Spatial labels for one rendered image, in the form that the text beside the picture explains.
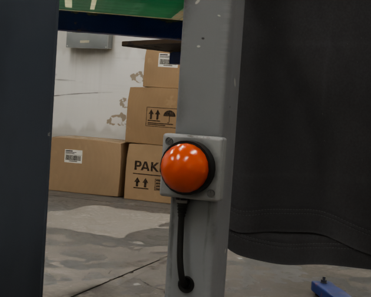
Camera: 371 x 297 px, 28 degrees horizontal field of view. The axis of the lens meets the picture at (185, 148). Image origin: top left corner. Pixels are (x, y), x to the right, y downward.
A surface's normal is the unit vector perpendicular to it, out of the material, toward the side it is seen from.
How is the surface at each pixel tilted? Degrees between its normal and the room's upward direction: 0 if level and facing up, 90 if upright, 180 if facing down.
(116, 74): 90
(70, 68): 90
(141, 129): 90
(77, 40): 90
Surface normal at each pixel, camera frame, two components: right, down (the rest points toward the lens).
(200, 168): 0.69, -0.07
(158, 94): -0.43, 0.00
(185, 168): 0.15, -0.11
